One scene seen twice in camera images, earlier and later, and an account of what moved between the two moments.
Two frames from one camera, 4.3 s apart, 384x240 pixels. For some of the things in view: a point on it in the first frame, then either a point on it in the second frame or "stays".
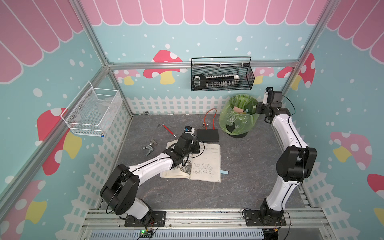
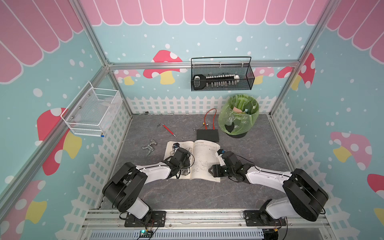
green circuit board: [146, 233] stays
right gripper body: [261, 108] -> [230, 172]
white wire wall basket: [93, 112] stays
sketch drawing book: [205, 166] stays
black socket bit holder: [201, 81] stays
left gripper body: [193, 148] -> [185, 164]
